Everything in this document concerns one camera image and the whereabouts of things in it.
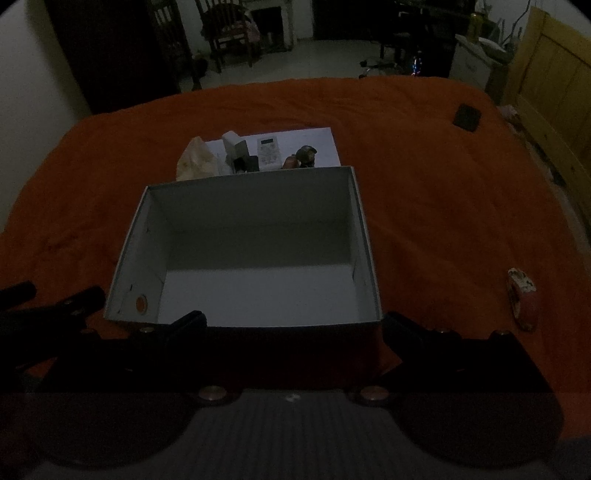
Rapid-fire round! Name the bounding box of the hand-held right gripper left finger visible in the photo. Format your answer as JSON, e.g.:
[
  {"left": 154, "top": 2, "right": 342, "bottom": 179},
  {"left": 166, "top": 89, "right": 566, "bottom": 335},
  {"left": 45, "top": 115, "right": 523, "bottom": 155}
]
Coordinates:
[{"left": 28, "top": 311, "right": 232, "bottom": 398}]

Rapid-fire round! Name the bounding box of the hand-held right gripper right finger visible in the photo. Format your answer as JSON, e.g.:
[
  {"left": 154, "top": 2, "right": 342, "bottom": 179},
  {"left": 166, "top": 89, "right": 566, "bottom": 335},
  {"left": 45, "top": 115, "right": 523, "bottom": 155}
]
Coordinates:
[{"left": 355, "top": 311, "right": 555, "bottom": 398}]

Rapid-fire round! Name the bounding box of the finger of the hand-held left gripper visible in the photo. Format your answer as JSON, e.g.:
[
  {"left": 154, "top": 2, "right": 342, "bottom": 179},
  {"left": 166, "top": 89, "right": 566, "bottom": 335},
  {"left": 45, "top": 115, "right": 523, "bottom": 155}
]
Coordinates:
[
  {"left": 0, "top": 282, "right": 37, "bottom": 309},
  {"left": 18, "top": 285, "right": 106, "bottom": 329}
]

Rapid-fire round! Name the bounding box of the white cardboard box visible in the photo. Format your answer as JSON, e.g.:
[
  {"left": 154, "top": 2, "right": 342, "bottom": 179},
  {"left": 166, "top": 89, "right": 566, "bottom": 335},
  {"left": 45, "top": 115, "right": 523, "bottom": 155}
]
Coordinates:
[{"left": 103, "top": 166, "right": 384, "bottom": 384}]

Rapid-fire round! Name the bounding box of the white remote control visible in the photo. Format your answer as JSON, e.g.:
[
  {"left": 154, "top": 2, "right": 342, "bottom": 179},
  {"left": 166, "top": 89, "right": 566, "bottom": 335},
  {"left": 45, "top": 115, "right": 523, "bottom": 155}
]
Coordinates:
[{"left": 255, "top": 137, "right": 283, "bottom": 171}]

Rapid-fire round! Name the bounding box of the red and white toy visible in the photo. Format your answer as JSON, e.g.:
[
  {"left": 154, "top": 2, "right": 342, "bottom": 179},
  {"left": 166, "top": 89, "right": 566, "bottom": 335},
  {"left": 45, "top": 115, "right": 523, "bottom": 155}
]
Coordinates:
[{"left": 507, "top": 268, "right": 539, "bottom": 332}]

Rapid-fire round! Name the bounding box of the orange blanket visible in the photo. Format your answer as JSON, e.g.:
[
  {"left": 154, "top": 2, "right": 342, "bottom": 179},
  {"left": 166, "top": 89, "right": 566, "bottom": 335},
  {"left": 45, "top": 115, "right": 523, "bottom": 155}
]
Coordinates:
[{"left": 0, "top": 76, "right": 591, "bottom": 444}]

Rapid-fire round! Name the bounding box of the white power adapter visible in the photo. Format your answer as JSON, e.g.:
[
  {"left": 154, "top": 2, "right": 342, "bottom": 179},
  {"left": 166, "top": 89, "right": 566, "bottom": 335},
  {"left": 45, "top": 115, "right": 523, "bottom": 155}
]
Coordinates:
[{"left": 221, "top": 131, "right": 250, "bottom": 163}]

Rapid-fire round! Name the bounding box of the white paper board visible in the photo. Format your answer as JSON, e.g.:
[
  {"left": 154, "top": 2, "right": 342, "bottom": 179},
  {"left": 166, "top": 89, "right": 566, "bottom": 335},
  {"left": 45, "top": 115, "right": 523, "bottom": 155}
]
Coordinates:
[{"left": 203, "top": 127, "right": 342, "bottom": 177}]

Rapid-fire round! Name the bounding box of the black wallet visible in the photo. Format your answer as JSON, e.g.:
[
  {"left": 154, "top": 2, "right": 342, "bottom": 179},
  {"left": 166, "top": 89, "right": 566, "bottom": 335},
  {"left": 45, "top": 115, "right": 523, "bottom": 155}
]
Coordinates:
[{"left": 452, "top": 104, "right": 482, "bottom": 133}]

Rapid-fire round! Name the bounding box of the dark wooden wardrobe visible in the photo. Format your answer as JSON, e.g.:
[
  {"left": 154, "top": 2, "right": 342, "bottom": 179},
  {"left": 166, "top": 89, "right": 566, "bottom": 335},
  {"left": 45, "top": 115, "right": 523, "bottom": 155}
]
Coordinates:
[{"left": 44, "top": 0, "right": 183, "bottom": 115}]

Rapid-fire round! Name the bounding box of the white cabinet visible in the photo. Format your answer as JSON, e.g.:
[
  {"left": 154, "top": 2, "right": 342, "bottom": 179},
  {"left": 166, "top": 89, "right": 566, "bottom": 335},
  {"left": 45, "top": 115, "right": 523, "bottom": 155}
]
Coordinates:
[{"left": 449, "top": 33, "right": 513, "bottom": 93}]

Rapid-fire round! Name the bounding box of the dark wooden chair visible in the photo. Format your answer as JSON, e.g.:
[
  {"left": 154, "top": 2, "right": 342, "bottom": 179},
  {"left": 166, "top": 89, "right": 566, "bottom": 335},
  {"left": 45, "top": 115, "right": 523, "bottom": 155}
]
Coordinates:
[
  {"left": 150, "top": 0, "right": 204, "bottom": 92},
  {"left": 194, "top": 0, "right": 259, "bottom": 72}
]

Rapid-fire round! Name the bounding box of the wooden bed board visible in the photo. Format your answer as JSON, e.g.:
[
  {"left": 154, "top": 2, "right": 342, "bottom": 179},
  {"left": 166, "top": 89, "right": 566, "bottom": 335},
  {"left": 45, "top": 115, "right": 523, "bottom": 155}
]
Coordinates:
[{"left": 502, "top": 6, "right": 591, "bottom": 222}]

